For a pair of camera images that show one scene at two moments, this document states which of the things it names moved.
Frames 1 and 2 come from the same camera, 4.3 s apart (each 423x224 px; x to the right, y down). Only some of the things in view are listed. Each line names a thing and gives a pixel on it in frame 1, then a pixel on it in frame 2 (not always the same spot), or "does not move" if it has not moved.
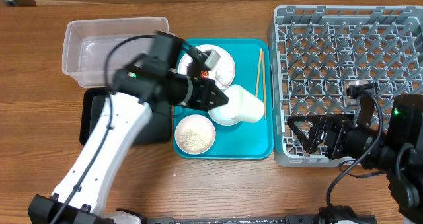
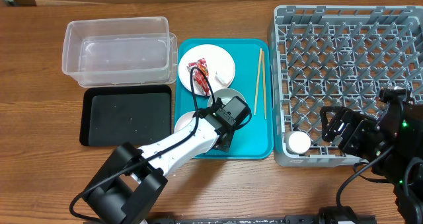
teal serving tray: (245, 140) does not move
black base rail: (287, 219) does not move
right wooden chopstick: (264, 83) does not move
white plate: (223, 72) does not move
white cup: (242, 106) to (297, 142)
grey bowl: (227, 116) to (225, 94)
